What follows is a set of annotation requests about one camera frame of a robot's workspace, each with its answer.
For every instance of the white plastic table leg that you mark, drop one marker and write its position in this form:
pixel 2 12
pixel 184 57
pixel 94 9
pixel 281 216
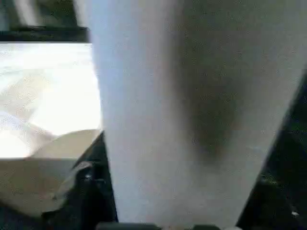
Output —
pixel 156 95

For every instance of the white plastic table top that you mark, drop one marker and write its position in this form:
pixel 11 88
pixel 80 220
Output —
pixel 48 95

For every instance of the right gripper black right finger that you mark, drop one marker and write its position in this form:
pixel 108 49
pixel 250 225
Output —
pixel 278 196

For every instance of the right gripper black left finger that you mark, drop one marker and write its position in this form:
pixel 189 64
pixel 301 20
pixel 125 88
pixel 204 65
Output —
pixel 88 198

